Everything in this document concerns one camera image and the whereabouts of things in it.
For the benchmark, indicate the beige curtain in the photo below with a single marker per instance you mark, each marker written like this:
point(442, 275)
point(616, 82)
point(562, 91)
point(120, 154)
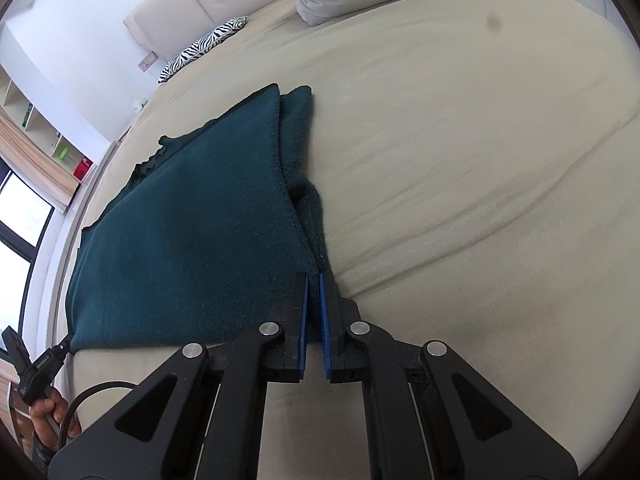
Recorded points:
point(35, 160)

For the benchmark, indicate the beige padded headboard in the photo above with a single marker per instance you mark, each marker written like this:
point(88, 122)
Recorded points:
point(165, 15)

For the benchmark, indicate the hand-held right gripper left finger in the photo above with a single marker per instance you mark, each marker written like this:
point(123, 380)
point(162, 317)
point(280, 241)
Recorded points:
point(301, 320)

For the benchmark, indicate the grey wall socket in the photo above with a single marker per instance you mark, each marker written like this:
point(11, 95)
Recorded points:
point(147, 61)

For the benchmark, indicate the person's left hand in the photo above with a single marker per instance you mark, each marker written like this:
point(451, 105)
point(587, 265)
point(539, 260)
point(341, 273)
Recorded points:
point(47, 417)

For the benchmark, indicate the person's left forearm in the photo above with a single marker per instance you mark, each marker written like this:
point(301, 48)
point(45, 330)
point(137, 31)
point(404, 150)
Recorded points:
point(42, 455)

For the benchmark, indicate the zebra print pillow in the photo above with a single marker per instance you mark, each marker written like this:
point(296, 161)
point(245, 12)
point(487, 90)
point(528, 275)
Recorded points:
point(200, 47)

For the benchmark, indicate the dark green sweater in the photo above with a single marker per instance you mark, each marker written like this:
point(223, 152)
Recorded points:
point(190, 235)

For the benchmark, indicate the white window ledge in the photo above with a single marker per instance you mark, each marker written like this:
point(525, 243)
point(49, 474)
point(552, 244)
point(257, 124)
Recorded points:
point(65, 240)

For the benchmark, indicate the white open shelf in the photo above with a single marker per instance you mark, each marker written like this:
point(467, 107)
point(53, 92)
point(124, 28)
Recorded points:
point(35, 120)

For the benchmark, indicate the green box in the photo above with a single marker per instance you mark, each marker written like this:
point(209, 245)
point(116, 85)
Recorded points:
point(61, 151)

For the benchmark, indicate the bed with beige sheet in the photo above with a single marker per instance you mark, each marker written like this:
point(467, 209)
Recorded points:
point(450, 185)

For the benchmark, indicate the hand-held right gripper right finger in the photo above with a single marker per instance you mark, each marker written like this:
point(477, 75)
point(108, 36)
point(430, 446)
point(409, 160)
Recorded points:
point(325, 325)

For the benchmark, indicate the black framed window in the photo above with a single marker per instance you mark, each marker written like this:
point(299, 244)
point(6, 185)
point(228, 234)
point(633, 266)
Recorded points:
point(20, 220)

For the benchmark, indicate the red box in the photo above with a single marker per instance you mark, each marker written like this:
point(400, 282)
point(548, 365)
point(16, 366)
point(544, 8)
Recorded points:
point(83, 167)

